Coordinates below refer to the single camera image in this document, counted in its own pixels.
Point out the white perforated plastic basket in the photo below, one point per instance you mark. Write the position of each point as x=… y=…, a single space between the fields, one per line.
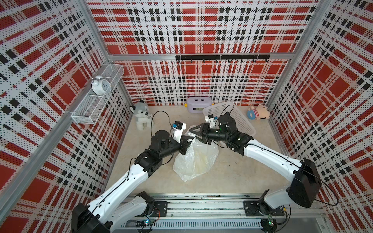
x=242 y=122

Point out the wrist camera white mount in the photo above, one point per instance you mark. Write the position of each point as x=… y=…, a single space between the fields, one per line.
x=211 y=120
x=178 y=128

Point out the pink pig plush toy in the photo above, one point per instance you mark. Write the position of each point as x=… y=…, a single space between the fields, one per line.
x=258 y=112

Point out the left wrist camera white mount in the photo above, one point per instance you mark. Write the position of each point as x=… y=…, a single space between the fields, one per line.
x=178 y=128

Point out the metal base rail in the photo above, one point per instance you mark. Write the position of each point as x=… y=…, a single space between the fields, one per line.
x=224 y=213

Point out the white wire mesh shelf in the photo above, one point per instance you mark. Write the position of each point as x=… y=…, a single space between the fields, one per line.
x=91 y=106

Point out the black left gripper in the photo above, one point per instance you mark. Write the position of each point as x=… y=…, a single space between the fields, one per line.
x=184 y=143

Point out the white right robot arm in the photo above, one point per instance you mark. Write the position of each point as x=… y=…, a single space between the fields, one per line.
x=304 y=180

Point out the white alarm clock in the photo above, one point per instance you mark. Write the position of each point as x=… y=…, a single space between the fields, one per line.
x=101 y=86

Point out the grey white husky plush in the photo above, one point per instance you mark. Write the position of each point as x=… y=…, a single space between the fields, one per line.
x=142 y=114

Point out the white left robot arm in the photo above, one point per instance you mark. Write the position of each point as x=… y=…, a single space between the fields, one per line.
x=108 y=212

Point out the black wall hook rail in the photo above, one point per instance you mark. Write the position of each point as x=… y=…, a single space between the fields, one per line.
x=253 y=57

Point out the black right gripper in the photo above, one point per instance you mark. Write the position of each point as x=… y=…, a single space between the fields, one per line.
x=205 y=128

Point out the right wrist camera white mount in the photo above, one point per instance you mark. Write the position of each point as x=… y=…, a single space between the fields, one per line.
x=211 y=120

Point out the translucent white plastic bag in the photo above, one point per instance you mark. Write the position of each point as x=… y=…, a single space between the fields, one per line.
x=198 y=160

